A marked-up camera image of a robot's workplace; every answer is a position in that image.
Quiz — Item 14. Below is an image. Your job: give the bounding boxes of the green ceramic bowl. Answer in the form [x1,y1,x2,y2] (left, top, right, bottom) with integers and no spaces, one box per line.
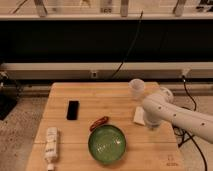
[88,124,126,165]

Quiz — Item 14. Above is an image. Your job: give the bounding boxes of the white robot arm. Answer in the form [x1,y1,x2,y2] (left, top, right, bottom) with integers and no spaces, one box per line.
[142,87,213,144]

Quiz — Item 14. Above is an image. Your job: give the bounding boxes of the black smartphone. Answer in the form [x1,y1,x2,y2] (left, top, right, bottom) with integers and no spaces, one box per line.
[66,101,79,120]

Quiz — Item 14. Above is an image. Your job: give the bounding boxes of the white tube bottle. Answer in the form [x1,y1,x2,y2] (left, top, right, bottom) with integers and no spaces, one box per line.
[45,127,58,171]

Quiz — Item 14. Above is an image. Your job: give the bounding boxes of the black equipment at left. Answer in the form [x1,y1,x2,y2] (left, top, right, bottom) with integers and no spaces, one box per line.
[0,71,20,120]

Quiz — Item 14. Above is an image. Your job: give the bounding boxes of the white wall outlet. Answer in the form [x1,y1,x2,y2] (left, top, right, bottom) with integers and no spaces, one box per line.
[91,71,98,79]

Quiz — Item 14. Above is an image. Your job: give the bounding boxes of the black hanging cable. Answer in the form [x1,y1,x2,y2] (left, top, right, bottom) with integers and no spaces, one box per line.
[107,9,145,81]

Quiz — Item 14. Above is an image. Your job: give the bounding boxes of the black floor cables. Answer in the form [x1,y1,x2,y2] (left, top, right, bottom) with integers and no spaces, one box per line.
[172,75,208,171]

